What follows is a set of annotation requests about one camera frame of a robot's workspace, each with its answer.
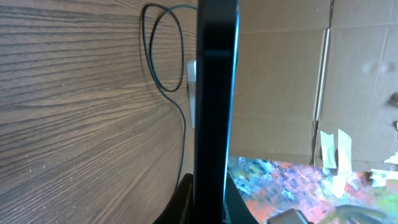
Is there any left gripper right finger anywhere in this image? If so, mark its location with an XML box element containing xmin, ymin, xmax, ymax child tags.
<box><xmin>223</xmin><ymin>174</ymin><xmax>258</xmax><ymax>224</ymax></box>

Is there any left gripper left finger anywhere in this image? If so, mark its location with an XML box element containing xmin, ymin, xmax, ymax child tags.
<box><xmin>153</xmin><ymin>174</ymin><xmax>193</xmax><ymax>224</ymax></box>

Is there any Galaxy S24+ smartphone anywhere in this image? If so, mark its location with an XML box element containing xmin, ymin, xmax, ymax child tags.
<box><xmin>192</xmin><ymin>0</ymin><xmax>239</xmax><ymax>223</ymax></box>

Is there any white power strip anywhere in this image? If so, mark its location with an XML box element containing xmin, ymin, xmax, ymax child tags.
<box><xmin>187</xmin><ymin>60</ymin><xmax>197</xmax><ymax>128</ymax></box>

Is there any cardboard backdrop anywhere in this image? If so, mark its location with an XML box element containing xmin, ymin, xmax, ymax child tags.
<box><xmin>229</xmin><ymin>0</ymin><xmax>397</xmax><ymax>171</ymax></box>

